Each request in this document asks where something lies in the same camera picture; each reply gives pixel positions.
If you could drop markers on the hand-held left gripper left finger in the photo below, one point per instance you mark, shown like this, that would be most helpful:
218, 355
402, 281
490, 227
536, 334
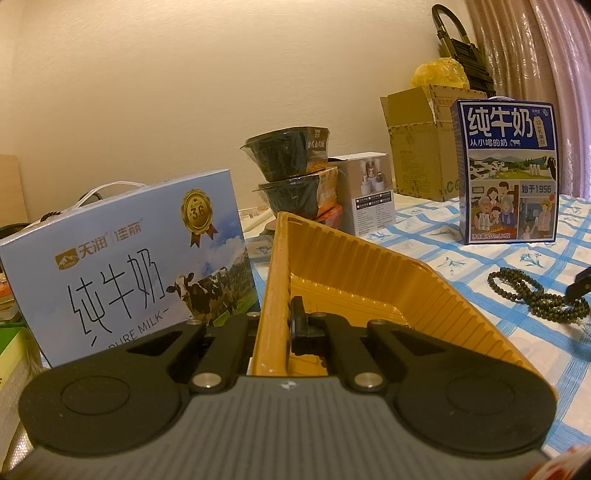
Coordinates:
231, 332

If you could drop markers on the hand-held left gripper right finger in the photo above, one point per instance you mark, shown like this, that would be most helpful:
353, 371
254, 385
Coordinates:
298, 327

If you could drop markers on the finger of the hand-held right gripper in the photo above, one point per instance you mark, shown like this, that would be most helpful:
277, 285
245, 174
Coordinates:
581, 284

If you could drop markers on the golden plastic tray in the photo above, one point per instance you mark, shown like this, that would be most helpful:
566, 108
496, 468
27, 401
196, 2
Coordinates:
369, 277

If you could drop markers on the blue checkered tablecloth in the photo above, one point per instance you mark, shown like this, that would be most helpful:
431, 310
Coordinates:
461, 258

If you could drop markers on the dark blue milk carton box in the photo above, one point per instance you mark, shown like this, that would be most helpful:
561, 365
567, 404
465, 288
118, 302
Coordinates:
508, 184

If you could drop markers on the black orange instant noodle bowl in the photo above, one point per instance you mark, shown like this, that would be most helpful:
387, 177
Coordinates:
291, 198

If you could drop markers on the light blue milk carton box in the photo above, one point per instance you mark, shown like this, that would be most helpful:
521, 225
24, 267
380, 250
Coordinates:
115, 258

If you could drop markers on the small white product box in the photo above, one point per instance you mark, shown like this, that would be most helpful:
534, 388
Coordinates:
369, 198

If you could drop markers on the open brown cardboard box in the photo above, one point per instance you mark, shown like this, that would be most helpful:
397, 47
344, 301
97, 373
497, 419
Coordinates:
415, 147

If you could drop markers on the pink curtain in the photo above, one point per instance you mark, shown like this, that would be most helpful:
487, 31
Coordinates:
554, 69

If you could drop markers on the pale green box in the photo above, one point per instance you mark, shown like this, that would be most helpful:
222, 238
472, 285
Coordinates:
16, 364

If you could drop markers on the black folding trolley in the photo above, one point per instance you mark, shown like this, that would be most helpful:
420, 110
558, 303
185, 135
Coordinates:
471, 60

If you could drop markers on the yellow plastic bag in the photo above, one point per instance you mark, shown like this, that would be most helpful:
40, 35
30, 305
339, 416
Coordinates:
438, 74

